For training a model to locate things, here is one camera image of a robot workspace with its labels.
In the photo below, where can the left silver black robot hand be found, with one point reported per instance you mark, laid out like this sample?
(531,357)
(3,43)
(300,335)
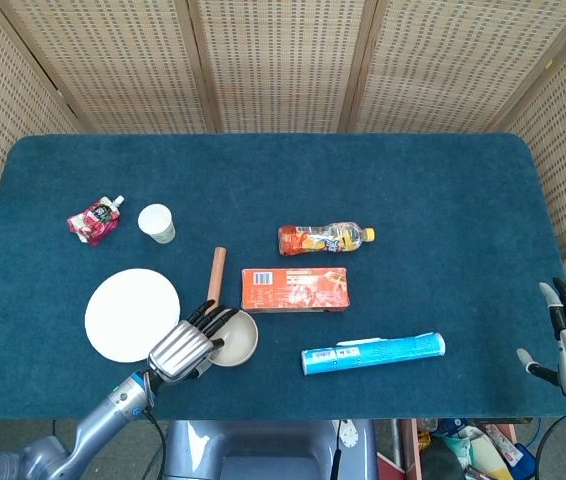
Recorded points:
(180,350)

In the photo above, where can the beige bowl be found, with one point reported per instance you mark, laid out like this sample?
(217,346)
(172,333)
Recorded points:
(240,337)

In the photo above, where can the white paper cup green print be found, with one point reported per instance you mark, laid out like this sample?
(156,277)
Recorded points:
(155,222)

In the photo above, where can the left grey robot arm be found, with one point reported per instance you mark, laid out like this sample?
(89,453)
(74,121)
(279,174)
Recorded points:
(103,420)

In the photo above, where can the white round plate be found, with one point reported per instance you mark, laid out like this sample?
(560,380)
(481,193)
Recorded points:
(128,315)

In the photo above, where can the wooden rolling pin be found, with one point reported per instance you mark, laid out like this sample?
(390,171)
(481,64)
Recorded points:
(216,275)

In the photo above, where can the grey robot torso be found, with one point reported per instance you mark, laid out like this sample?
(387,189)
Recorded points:
(263,450)

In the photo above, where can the orange snack box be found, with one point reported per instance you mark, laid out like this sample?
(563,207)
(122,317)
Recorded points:
(295,290)

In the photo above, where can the red juice pouch white cap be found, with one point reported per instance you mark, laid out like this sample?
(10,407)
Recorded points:
(95,222)

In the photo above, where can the orange juice bottle yellow cap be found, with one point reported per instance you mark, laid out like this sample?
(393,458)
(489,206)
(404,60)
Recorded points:
(323,240)

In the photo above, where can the white oval tag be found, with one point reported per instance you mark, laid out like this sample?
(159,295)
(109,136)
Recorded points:
(348,434)

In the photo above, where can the blue cling film roll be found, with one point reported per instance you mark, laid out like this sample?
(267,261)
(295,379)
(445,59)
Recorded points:
(373,352)

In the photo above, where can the teal carpet table mat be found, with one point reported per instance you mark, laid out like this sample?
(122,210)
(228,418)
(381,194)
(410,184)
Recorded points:
(413,200)

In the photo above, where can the woven bamboo folding screen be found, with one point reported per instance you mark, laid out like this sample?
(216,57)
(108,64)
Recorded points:
(283,65)

